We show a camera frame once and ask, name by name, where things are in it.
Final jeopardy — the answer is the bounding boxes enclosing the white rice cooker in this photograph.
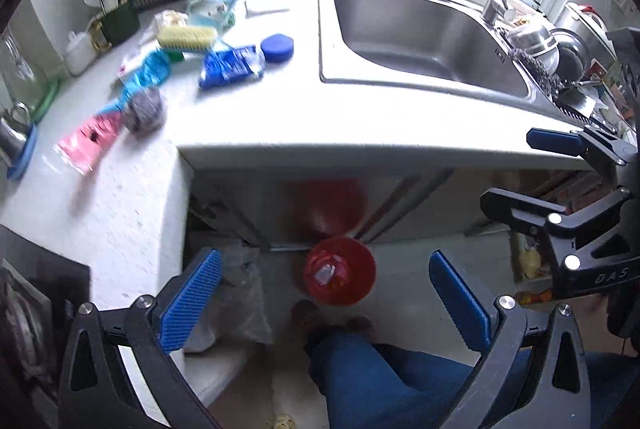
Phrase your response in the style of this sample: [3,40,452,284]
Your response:
[565,2,608,45]

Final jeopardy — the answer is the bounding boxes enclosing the white teapot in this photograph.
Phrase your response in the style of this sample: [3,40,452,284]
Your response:
[64,30,98,76]

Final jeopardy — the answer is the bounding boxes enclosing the person's right brown slipper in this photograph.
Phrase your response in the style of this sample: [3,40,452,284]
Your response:
[340,316,373,340]

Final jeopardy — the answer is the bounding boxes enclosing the blue round lid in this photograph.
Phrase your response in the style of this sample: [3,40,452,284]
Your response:
[260,33,295,63]

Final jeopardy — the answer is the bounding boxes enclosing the steel kettle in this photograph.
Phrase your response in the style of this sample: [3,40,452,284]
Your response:
[0,102,32,167]

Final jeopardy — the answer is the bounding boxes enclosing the person's left leg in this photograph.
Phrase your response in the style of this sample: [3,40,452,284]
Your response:
[305,329,483,429]

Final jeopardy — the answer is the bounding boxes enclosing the stainless steel sink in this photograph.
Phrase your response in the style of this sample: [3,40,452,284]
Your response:
[316,0,591,125]

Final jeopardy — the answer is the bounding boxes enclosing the green plate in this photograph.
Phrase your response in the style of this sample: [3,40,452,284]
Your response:
[30,76,61,125]

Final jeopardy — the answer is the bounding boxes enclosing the person's left brown slipper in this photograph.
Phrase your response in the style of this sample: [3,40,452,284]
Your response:
[291,300,326,340]

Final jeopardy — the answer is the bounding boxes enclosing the clear crumpled wrapper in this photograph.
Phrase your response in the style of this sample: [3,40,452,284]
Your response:
[312,259,346,287]

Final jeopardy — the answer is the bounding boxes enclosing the red plastic bin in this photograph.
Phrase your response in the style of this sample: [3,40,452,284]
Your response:
[304,236,377,307]

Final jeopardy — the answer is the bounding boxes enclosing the crumpled white tissue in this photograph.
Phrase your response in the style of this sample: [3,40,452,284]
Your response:
[155,9,188,32]

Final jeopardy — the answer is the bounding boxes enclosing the dark wire scrubber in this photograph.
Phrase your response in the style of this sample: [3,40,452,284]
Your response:
[510,46,553,100]

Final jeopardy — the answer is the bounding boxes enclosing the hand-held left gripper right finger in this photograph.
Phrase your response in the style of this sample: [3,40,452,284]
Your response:
[429,250,592,429]

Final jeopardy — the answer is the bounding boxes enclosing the crinkled white plastic bag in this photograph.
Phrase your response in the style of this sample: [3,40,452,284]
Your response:
[185,245,273,354]

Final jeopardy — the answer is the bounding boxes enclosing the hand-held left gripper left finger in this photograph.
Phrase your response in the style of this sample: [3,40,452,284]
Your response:
[59,247,223,429]

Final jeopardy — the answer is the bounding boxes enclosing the person's brown slipper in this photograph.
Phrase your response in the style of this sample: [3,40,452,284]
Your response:
[291,300,326,340]
[340,316,373,340]

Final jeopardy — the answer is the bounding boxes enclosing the steel bowl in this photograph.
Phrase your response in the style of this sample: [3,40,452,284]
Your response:
[505,22,558,60]

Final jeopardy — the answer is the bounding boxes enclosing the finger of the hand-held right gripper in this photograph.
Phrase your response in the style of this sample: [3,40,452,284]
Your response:
[526,125,640,182]
[480,186,632,260]

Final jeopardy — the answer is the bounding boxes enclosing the glass jar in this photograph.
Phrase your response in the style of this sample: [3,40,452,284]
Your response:
[0,26,51,115]

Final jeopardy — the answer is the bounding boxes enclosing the blue plastic packet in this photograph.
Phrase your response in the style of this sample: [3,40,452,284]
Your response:
[198,44,266,90]

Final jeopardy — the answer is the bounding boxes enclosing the blue coaster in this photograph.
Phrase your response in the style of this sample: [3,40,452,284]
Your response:
[7,124,40,181]

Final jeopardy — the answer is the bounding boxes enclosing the white plastic wrapper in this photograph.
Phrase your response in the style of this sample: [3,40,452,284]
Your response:
[117,40,161,77]

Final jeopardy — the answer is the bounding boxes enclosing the pink plastic packet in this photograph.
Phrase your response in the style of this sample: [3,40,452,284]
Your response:
[54,110,125,176]

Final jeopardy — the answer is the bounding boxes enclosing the black pot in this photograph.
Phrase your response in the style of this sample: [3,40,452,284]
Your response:
[552,29,591,80]

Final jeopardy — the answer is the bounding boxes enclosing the steel cabinet door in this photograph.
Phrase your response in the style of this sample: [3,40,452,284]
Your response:
[370,169,501,245]
[250,176,401,251]

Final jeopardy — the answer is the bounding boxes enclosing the dark green utensil cup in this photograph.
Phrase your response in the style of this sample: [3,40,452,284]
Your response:
[89,0,142,52]

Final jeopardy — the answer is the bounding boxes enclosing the light blue plastic wrapper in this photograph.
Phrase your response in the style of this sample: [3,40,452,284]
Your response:
[97,49,173,117]

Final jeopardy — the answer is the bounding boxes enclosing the blue scrub brush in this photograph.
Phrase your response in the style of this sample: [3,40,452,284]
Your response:
[156,24,219,55]

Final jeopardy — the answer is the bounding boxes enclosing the grey steel wool ball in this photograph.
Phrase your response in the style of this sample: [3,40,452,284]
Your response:
[122,86,166,135]

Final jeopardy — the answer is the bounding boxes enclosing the black stove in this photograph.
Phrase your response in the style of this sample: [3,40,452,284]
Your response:
[0,225,92,415]

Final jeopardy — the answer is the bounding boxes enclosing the teal plastic pouch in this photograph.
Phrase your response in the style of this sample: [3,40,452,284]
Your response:
[187,0,240,30]

